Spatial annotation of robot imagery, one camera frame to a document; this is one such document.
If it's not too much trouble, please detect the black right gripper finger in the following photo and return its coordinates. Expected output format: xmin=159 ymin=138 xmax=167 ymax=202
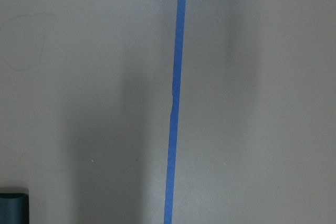
xmin=1 ymin=187 xmax=29 ymax=224

